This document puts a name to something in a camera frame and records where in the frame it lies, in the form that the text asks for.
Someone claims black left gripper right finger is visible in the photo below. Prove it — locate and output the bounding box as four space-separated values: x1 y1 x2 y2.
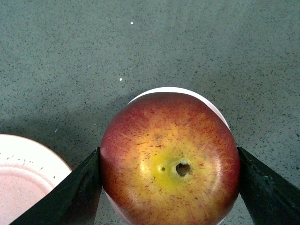
237 147 300 225

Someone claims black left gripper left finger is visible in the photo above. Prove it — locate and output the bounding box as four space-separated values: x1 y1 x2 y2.
11 147 102 225

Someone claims red yellow apple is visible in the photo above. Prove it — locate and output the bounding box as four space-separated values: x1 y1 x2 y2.
100 92 241 225

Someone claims pink plate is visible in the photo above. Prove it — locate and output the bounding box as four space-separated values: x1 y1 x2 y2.
0 134 72 225

